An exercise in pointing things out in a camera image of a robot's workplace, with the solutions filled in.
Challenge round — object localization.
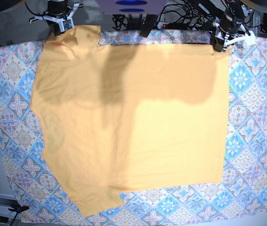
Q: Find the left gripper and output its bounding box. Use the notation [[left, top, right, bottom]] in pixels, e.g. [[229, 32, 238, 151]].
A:
[[211, 14, 256, 52]]

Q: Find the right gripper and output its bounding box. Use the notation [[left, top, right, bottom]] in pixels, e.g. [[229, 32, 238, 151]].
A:
[[29, 2, 80, 36]]

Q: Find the yellow T-shirt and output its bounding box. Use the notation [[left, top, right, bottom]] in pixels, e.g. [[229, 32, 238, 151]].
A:
[[30, 25, 229, 217]]

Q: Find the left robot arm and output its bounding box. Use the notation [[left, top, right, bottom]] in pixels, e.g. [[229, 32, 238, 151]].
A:
[[211, 0, 256, 52]]

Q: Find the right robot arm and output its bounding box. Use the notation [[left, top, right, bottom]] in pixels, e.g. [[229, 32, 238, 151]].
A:
[[25, 0, 84, 36]]

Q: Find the white power strip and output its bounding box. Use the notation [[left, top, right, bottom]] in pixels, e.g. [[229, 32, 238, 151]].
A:
[[157, 22, 196, 30]]

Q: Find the black clamp at table edge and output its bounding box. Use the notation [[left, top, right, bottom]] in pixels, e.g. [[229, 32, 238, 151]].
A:
[[140, 14, 157, 38]]

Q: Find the orange black clamp bottom left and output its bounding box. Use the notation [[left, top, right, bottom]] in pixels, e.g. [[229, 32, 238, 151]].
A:
[[8, 205, 29, 214]]

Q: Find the purple base camera mount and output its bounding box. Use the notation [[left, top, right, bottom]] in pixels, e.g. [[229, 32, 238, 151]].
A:
[[96, 0, 167, 15]]

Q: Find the white aluminium rail box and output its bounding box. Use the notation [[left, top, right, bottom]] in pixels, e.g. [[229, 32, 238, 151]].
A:
[[0, 194, 18, 219]]

